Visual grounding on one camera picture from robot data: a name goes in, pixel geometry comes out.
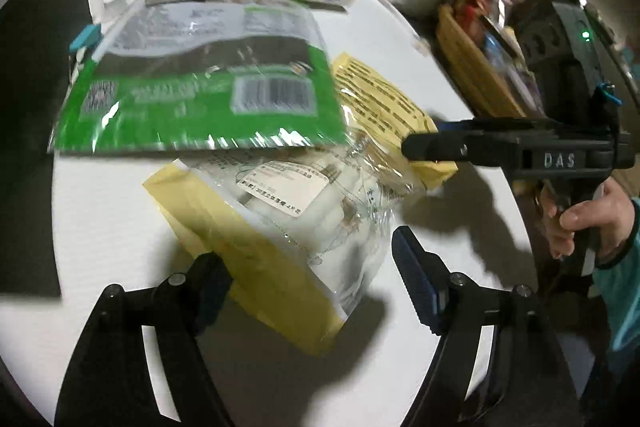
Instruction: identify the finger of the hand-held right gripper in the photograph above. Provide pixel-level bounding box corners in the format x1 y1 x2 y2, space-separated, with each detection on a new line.
434 118 553 134
401 130 521 168

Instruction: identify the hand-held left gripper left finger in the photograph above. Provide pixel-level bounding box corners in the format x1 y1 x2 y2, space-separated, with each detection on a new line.
54 252 236 427

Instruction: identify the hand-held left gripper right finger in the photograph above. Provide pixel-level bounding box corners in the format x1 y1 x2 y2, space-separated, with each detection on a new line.
391 226 583 427

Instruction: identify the yellow package of white rolls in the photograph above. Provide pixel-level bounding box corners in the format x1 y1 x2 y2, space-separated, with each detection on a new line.
142 141 432 356

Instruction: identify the yellow printed packet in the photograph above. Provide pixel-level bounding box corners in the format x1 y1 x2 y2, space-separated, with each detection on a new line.
331 53 459 191

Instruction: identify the person's right forearm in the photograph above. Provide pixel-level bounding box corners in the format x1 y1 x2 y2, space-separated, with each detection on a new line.
591 196 640 408

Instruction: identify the person's right hand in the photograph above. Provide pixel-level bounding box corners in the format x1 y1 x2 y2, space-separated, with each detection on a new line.
542 178 637 262

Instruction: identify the wicker basket with goods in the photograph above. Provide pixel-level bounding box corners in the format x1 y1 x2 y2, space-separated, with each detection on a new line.
436 3 547 118

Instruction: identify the green snack bag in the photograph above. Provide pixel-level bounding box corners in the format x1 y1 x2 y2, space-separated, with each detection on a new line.
47 0 349 154

